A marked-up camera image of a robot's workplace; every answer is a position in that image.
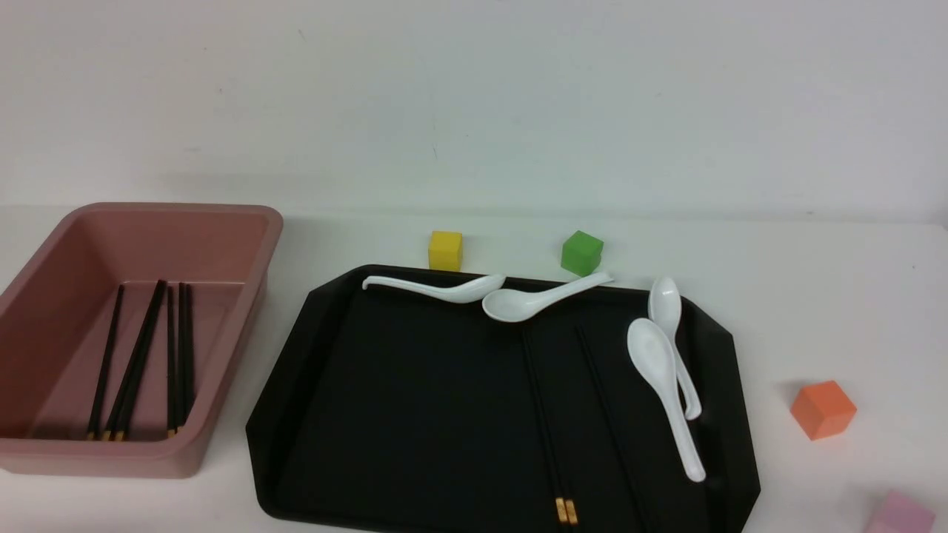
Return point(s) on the black chopstick gold band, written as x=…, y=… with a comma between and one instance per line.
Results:
x=557, y=486
x=573, y=520

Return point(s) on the white spoon far left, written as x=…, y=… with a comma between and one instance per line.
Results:
x=475, y=290

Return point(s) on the white spoon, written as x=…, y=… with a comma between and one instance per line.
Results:
x=513, y=306
x=475, y=290
x=666, y=310
x=652, y=356

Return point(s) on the yellow cube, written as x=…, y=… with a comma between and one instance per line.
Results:
x=446, y=251

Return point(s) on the white spoon centre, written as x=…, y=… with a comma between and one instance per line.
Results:
x=513, y=306

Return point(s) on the green cube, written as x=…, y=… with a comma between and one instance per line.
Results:
x=581, y=253

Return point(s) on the black plastic tray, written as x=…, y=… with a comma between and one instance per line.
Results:
x=391, y=411

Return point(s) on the black chopstick on tray right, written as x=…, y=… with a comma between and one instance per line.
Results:
x=606, y=408

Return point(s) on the white spoon back right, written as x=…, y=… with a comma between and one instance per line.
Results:
x=666, y=310

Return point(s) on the white spoon front right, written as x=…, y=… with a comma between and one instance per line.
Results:
x=652, y=356

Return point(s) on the pink plastic bin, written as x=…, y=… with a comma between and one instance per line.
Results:
x=56, y=314

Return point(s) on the orange cube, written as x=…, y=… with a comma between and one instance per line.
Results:
x=823, y=410

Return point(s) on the black chopstick bin leftmost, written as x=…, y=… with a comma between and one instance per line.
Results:
x=92, y=427

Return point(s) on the pink cube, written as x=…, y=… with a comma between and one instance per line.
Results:
x=898, y=512

